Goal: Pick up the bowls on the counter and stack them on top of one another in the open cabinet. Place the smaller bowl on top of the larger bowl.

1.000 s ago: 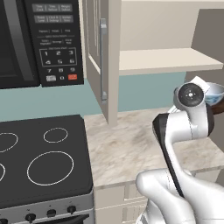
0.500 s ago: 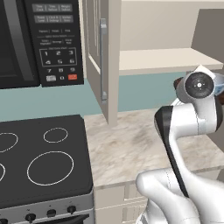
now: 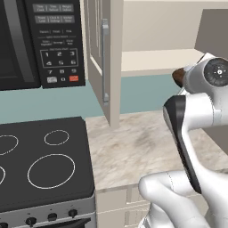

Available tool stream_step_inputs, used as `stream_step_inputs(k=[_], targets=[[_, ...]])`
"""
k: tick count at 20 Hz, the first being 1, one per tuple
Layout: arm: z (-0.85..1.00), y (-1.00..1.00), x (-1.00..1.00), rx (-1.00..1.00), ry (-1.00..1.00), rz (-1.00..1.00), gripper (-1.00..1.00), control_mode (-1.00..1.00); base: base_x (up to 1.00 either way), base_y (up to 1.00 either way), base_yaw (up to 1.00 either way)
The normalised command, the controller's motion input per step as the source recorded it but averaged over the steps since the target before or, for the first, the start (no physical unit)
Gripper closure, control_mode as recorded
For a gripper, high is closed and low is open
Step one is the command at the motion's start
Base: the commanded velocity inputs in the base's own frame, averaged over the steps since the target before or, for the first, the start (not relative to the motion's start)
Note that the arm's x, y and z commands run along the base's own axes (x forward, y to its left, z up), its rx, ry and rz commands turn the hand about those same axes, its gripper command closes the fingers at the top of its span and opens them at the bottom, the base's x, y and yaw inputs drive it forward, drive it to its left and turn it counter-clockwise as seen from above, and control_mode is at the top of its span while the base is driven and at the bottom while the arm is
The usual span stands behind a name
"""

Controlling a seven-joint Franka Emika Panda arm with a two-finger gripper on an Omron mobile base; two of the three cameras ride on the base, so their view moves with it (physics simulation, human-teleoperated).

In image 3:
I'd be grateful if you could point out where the black microwave door handle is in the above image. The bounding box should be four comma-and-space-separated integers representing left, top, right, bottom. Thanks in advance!
3, 0, 41, 84

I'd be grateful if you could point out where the brown bowl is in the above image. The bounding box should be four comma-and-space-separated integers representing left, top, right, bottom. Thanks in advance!
171, 67, 187, 89

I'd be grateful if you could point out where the beige base cabinet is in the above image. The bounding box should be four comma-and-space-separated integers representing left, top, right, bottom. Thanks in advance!
94, 183, 209, 228

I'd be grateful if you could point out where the black microwave oven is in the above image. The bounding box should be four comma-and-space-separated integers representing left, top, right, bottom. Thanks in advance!
0, 0, 86, 92

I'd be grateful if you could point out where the silver cabinet door handle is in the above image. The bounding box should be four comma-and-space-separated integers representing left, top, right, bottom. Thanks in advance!
101, 18, 110, 107

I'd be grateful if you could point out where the open beige wall cabinet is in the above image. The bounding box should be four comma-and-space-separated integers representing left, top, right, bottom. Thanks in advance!
119, 0, 228, 78

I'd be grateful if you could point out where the beige cabinet door with handle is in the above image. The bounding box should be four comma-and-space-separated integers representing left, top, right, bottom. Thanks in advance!
79, 0, 125, 130

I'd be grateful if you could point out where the black glass-top stove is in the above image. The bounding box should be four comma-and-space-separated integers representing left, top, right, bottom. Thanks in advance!
0, 116, 98, 228

